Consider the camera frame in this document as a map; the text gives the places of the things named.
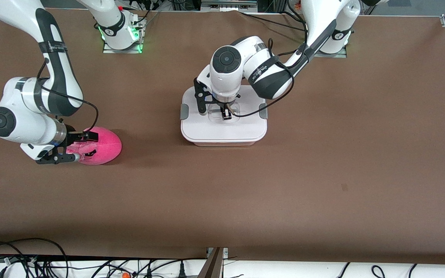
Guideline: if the black arm gripper cable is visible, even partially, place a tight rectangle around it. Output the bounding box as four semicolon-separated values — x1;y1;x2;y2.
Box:
230;15;310;117
36;58;99;126

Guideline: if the black right arm gripper cable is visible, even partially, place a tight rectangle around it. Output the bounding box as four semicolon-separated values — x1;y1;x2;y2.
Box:
36;58;99;126

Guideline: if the metal frame post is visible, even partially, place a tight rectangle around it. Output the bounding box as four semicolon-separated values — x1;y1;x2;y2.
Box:
197;247;229;278

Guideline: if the thin black cable on table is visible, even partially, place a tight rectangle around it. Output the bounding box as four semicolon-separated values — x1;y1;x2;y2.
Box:
239;11;309;32

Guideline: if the large black cable loop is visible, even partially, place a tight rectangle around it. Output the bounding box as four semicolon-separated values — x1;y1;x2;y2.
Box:
0;237;69;278

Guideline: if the long black cable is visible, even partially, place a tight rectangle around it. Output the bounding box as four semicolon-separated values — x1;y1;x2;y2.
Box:
90;257;208;278

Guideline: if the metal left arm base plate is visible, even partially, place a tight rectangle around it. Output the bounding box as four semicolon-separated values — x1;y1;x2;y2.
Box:
314;46;348;58

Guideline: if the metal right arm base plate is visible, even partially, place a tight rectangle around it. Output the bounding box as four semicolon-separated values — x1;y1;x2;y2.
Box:
103;17;146;54

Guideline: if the black left arm gripper cable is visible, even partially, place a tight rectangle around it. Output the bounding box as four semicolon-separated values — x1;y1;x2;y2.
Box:
230;15;310;117

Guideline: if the pink round plush toy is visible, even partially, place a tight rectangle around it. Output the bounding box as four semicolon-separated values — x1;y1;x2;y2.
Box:
67;126;122;166

